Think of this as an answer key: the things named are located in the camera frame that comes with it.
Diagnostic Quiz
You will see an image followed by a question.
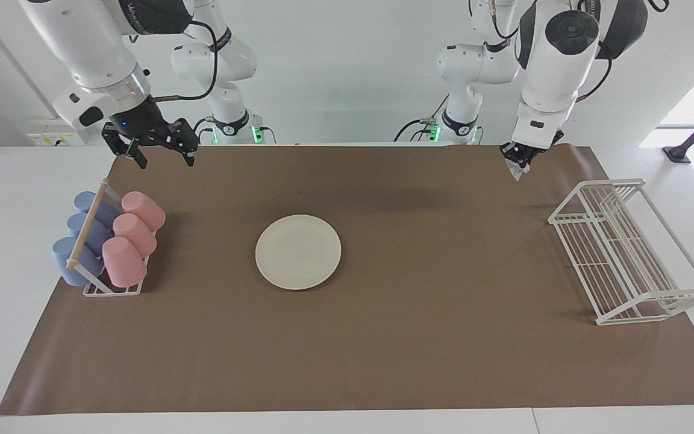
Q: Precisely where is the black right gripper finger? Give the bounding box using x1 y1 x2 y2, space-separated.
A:
166 118 198 166
103 124 148 169

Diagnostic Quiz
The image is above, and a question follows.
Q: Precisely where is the cream round plate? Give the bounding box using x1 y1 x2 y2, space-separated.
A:
255 213 342 290

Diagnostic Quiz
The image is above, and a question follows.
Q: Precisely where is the pink plastic cup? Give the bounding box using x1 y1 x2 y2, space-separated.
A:
121 191 166 233
113 213 158 259
102 236 148 288

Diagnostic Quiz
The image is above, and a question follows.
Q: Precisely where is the blue plastic cup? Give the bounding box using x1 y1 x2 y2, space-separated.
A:
73 191 122 230
52 236 105 287
66 212 114 257

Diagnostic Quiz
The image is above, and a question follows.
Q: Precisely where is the cup holder rack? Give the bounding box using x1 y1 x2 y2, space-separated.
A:
65 178 158 297

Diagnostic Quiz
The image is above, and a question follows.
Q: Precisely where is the brown table mat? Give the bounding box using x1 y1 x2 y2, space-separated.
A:
0 143 694 417

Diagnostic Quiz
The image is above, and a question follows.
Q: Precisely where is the black right base cable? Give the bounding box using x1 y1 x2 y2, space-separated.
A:
189 116 215 145

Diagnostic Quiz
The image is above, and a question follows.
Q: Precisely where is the black base cable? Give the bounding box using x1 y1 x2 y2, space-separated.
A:
189 116 215 145
394 93 450 142

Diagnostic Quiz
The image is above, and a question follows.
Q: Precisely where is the white wall socket box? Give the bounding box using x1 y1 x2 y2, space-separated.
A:
27 121 87 147

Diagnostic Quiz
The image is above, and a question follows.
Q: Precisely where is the white wire dish rack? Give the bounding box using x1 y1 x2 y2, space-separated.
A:
548 178 694 326

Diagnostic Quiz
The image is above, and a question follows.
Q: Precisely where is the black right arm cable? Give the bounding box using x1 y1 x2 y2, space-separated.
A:
153 21 219 102

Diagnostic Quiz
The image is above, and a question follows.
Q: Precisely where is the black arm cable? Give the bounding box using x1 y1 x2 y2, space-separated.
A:
575 57 614 103
153 21 219 102

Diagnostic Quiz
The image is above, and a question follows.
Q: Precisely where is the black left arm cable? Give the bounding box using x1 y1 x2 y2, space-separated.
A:
575 57 614 103

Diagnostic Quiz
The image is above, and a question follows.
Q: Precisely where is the black left base cable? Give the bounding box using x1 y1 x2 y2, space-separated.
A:
394 93 450 142

